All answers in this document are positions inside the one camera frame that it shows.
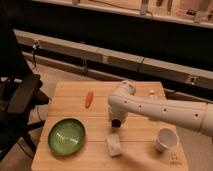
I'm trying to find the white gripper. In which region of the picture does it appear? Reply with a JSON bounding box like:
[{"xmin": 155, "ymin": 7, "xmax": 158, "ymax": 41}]
[{"xmin": 108, "ymin": 107, "xmax": 128, "ymax": 124}]

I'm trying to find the black eraser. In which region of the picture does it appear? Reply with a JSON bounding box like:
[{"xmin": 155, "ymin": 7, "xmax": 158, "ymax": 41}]
[{"xmin": 112, "ymin": 119, "xmax": 121, "ymax": 128}]

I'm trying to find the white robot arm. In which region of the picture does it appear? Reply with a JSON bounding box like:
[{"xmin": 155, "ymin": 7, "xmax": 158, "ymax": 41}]
[{"xmin": 108, "ymin": 81, "xmax": 213, "ymax": 137}]

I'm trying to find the orange carrot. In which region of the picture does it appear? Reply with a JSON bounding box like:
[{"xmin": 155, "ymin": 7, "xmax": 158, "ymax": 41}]
[{"xmin": 85, "ymin": 90, "xmax": 94, "ymax": 108}]

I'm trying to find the small white bottle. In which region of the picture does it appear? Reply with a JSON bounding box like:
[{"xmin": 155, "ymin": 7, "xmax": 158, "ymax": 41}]
[{"xmin": 148, "ymin": 89, "xmax": 157, "ymax": 98}]

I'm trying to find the green glass bowl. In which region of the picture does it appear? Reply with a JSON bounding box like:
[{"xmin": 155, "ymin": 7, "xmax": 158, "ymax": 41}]
[{"xmin": 48, "ymin": 118, "xmax": 86, "ymax": 156}]

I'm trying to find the white cup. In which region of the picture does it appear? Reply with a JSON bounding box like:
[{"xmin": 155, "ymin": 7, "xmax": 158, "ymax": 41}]
[{"xmin": 154, "ymin": 127, "xmax": 179, "ymax": 153}]

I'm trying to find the black chair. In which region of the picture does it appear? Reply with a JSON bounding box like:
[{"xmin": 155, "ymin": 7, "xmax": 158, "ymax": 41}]
[{"xmin": 0, "ymin": 26, "xmax": 49, "ymax": 161}]

